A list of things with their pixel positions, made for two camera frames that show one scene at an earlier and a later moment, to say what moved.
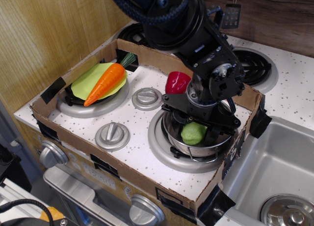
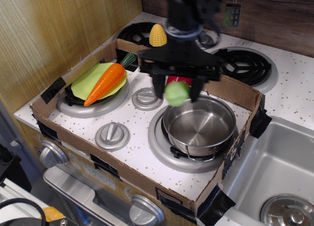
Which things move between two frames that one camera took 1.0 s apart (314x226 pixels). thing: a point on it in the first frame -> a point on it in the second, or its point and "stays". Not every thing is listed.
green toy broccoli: [193, 133] -> [176, 93]
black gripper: [208, 102] -> [182, 56]
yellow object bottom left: [56, 214] stays
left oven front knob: [51, 154] stays
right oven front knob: [143, 211] stays
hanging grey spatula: [231, 15] stays
